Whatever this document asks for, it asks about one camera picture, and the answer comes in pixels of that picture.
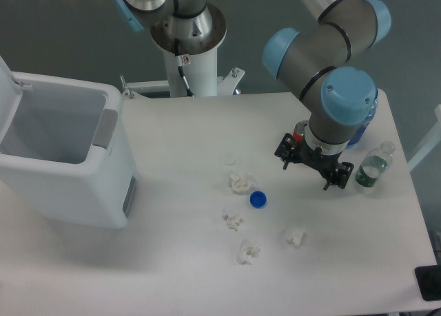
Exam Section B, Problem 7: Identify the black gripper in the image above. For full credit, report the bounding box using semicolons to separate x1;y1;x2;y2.
274;133;354;191

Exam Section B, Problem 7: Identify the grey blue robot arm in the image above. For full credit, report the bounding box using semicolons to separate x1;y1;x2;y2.
114;0;391;188

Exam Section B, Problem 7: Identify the white paper ball top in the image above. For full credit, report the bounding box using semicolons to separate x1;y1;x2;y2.
229;173;257;193

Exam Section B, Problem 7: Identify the white paper ball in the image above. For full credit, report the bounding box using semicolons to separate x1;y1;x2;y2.
236;240;260;265
229;173;257;193
223;209;244;231
285;227;305;247

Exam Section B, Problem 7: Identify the white paper ball right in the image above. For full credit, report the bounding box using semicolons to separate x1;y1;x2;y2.
285;227;305;247

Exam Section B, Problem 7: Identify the white paper ball middle left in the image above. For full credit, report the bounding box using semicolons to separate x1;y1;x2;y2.
223;209;244;231

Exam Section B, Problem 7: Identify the white paper ball bottom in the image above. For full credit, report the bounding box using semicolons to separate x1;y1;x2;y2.
236;240;260;265

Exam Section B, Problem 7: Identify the red soda can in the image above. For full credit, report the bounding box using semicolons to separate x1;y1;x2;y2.
293;120;309;143

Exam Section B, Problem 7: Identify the clear bottle green label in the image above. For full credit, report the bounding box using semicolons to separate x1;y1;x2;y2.
355;141;396;188

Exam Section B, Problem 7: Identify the blue bottle cap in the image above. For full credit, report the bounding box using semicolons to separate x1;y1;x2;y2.
249;191;267;209

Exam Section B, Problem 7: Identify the white bottle cap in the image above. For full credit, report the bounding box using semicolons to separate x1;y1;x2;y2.
222;153;237;167

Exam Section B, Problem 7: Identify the white furniture piece right edge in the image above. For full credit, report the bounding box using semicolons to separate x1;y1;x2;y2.
407;105;440;171

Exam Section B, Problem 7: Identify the black device table corner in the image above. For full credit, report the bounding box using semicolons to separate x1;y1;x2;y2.
414;265;440;302

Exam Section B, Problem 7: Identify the white open trash bin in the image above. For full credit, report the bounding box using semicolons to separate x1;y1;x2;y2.
1;63;139;229

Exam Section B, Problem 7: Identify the white metal table frame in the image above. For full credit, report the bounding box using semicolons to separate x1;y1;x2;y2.
120;67;245;99

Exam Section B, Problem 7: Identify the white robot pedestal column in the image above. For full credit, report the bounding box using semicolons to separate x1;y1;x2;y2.
150;3;227;98

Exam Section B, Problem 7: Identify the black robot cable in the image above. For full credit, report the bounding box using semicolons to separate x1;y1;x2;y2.
174;36;196;98

